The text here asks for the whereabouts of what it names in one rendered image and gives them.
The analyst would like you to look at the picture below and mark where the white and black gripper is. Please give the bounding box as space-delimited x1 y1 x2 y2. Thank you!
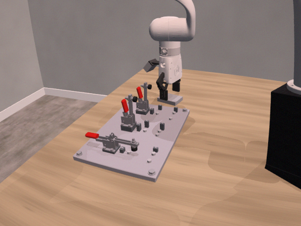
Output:
156 54 182 101

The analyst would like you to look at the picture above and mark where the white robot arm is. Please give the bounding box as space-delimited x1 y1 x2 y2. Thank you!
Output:
143 0 301 95

